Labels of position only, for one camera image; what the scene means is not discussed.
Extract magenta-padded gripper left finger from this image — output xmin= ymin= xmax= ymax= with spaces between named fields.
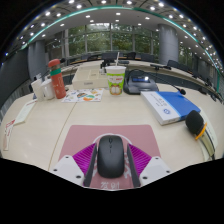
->
xmin=49 ymin=142 xmax=99 ymax=188

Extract black desk microphone unit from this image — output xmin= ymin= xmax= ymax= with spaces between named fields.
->
xmin=123 ymin=68 xmax=187 ymax=96

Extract black handheld microphone orange band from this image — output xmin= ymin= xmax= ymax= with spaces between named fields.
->
xmin=185 ymin=109 xmax=216 ymax=158

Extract colourful printed flyer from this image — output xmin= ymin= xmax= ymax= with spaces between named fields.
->
xmin=61 ymin=88 xmax=105 ymax=103

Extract white lidded mug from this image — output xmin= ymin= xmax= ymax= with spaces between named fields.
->
xmin=40 ymin=78 xmax=55 ymax=101

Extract black computer mouse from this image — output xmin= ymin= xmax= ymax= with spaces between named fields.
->
xmin=96 ymin=134 xmax=125 ymax=179

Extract dark office chairs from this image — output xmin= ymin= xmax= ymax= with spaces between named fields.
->
xmin=66 ymin=49 xmax=224 ymax=101

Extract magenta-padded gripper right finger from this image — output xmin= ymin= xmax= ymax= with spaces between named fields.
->
xmin=126 ymin=143 xmax=173 ymax=188

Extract red bottle with green band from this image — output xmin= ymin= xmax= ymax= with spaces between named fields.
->
xmin=47 ymin=58 xmax=67 ymax=100

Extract blue and white book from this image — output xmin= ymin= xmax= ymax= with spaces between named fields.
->
xmin=140 ymin=90 xmax=202 ymax=126

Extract ceiling lights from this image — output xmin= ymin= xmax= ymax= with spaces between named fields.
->
xmin=4 ymin=0 xmax=224 ymax=68

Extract cartoon-print paper cup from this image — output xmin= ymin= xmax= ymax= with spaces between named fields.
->
xmin=104 ymin=51 xmax=127 ymax=96

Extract pink mouse pad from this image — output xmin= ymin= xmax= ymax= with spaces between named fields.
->
xmin=58 ymin=124 xmax=162 ymax=191

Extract plain white cup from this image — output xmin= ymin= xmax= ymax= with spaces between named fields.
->
xmin=30 ymin=79 xmax=45 ymax=102

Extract white paper pad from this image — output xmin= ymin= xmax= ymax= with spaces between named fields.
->
xmin=199 ymin=111 xmax=220 ymax=158

